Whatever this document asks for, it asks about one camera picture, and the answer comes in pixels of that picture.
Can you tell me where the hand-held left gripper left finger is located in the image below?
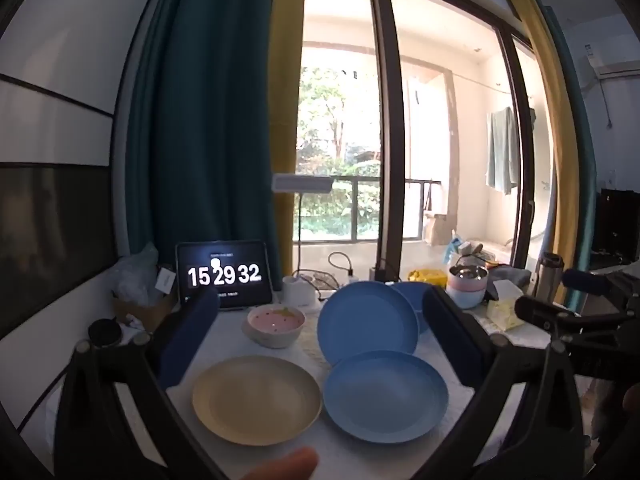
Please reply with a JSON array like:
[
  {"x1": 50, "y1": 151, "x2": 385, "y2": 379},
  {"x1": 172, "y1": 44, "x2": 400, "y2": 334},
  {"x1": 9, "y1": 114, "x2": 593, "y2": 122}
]
[{"x1": 54, "y1": 287, "x2": 226, "y2": 480}]

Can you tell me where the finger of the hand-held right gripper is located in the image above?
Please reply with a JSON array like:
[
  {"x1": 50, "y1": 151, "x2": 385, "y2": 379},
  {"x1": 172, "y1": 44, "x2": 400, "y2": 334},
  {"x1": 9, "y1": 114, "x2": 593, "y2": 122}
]
[
  {"x1": 561, "y1": 268, "x2": 626, "y2": 306},
  {"x1": 515, "y1": 295, "x2": 628, "y2": 333}
]

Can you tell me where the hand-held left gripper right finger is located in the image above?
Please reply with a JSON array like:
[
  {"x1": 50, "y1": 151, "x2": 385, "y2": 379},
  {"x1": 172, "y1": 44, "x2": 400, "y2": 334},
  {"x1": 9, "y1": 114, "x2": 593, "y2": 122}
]
[{"x1": 421, "y1": 287, "x2": 586, "y2": 480}]

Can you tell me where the blue bowl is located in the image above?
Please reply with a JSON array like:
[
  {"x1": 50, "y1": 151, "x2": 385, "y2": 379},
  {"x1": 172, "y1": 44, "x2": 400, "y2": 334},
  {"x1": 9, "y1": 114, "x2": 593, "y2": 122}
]
[{"x1": 390, "y1": 281, "x2": 436, "y2": 336}]

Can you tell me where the pink strawberry pattern bowl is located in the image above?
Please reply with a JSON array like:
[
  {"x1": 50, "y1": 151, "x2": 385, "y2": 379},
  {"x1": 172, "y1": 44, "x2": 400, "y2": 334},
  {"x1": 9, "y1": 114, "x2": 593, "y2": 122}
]
[{"x1": 242, "y1": 305, "x2": 306, "y2": 350}]

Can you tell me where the blue plate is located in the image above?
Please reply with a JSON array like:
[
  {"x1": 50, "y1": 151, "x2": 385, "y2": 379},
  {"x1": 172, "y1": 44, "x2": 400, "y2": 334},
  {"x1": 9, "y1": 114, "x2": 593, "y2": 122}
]
[
  {"x1": 323, "y1": 351, "x2": 449, "y2": 444},
  {"x1": 317, "y1": 281, "x2": 420, "y2": 367}
]

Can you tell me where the beige plate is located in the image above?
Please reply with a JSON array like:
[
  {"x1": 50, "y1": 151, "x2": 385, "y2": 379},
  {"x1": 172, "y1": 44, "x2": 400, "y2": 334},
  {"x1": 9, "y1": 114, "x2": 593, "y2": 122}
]
[{"x1": 192, "y1": 356, "x2": 322, "y2": 445}]

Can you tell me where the person's left hand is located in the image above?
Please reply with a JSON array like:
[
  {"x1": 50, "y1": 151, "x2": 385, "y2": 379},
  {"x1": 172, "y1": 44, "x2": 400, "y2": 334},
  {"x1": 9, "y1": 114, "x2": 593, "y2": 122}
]
[{"x1": 239, "y1": 447, "x2": 321, "y2": 480}]

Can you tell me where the steel thermos bottle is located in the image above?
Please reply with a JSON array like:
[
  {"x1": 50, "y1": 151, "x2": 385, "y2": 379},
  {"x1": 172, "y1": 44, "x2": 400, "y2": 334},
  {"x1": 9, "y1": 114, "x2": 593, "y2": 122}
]
[{"x1": 532, "y1": 252, "x2": 565, "y2": 303}]

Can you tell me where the white textured tablecloth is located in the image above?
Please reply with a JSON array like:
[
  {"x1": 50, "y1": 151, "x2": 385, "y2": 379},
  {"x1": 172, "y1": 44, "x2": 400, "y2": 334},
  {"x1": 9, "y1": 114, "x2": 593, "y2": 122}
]
[{"x1": 165, "y1": 280, "x2": 551, "y2": 480}]

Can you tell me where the pale yellow tissue pack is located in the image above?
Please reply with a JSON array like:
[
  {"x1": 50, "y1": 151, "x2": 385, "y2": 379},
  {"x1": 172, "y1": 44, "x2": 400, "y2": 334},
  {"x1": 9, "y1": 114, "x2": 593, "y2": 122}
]
[{"x1": 486, "y1": 280, "x2": 526, "y2": 332}]

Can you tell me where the cardboard box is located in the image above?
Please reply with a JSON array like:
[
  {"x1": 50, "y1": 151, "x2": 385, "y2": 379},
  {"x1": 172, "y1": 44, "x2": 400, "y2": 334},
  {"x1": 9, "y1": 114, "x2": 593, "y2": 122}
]
[{"x1": 112, "y1": 292, "x2": 176, "y2": 333}]

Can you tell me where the grey folded cloth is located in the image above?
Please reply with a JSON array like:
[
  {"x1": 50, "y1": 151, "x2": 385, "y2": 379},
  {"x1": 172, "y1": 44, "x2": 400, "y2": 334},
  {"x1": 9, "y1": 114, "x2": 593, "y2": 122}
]
[{"x1": 487, "y1": 266, "x2": 532, "y2": 288}]

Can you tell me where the pink and white electric pot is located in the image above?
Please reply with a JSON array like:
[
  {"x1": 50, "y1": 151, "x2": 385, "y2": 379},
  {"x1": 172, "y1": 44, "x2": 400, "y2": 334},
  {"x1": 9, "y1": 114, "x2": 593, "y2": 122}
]
[{"x1": 446, "y1": 255, "x2": 490, "y2": 309}]

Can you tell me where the small white box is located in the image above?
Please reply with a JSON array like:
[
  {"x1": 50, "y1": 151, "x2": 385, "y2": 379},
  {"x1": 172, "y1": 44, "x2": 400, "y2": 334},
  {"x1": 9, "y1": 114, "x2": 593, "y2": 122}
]
[{"x1": 155, "y1": 268, "x2": 177, "y2": 296}]

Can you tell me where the yellow packet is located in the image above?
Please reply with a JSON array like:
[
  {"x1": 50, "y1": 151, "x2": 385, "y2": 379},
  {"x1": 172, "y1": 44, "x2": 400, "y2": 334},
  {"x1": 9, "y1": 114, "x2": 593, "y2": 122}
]
[{"x1": 407, "y1": 269, "x2": 447, "y2": 288}]

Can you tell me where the tablet with clock display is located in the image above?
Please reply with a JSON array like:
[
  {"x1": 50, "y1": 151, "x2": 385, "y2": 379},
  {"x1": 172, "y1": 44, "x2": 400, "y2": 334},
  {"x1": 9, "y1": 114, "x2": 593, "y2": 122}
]
[{"x1": 175, "y1": 240, "x2": 275, "y2": 311}]

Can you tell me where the black cabinet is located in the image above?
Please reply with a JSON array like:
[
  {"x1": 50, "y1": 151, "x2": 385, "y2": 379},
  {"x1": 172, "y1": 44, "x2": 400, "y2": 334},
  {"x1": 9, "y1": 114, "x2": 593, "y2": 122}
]
[{"x1": 597, "y1": 189, "x2": 640, "y2": 263}]

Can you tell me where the clear plastic bag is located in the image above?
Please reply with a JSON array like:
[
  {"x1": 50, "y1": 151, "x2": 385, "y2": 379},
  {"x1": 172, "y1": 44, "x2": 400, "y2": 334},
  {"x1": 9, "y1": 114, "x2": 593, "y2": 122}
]
[{"x1": 111, "y1": 242, "x2": 161, "y2": 306}]

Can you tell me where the brown cardboard sheet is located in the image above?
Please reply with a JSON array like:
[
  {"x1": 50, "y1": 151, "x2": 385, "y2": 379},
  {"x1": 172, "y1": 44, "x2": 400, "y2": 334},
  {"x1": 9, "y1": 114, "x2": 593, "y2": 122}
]
[{"x1": 424, "y1": 212, "x2": 461, "y2": 246}]

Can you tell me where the teal curtain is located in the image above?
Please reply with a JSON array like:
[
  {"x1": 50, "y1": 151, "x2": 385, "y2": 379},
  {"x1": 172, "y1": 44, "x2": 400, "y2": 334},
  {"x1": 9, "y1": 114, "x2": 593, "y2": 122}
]
[
  {"x1": 125, "y1": 0, "x2": 281, "y2": 281},
  {"x1": 532, "y1": 0, "x2": 598, "y2": 306}
]

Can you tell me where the grey-green hanging towel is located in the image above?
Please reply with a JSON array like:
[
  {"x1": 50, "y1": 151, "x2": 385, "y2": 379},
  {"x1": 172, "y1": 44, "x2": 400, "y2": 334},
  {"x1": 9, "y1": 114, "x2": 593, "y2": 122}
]
[{"x1": 486, "y1": 106, "x2": 521, "y2": 195}]

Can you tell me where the balcony railing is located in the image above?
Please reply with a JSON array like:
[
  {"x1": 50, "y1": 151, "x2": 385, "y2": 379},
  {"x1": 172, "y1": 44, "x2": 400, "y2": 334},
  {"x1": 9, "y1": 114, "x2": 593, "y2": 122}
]
[{"x1": 300, "y1": 175, "x2": 441, "y2": 241}]

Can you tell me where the white desk lamp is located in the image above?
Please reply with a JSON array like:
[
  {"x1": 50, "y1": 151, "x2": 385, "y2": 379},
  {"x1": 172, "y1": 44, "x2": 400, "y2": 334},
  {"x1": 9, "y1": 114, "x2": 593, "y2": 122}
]
[{"x1": 271, "y1": 173, "x2": 333, "y2": 309}]

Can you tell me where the white air conditioner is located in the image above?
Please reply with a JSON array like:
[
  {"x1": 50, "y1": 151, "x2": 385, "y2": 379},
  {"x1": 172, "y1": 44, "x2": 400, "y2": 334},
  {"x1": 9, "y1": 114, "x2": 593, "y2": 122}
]
[{"x1": 582, "y1": 35, "x2": 640, "y2": 80}]

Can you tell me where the yellow curtain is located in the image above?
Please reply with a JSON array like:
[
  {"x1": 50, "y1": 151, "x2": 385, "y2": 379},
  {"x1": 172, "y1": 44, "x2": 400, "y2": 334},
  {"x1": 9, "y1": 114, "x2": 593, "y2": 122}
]
[
  {"x1": 270, "y1": 0, "x2": 307, "y2": 273},
  {"x1": 500, "y1": 0, "x2": 576, "y2": 281}
]

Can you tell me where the black round pad with cable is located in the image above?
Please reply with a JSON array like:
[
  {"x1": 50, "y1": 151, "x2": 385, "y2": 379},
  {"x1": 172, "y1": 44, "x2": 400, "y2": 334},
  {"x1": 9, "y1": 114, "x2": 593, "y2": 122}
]
[{"x1": 88, "y1": 319, "x2": 122, "y2": 348}]

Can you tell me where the black cable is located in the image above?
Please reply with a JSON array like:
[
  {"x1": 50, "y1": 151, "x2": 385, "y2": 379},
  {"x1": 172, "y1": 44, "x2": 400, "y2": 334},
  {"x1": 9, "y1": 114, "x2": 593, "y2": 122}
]
[
  {"x1": 327, "y1": 251, "x2": 354, "y2": 280},
  {"x1": 300, "y1": 271, "x2": 342, "y2": 295}
]

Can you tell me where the dark sliding door frame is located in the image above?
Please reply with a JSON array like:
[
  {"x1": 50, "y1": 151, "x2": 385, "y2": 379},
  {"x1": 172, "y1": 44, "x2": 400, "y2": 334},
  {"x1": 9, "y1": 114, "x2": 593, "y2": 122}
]
[{"x1": 300, "y1": 0, "x2": 541, "y2": 281}]

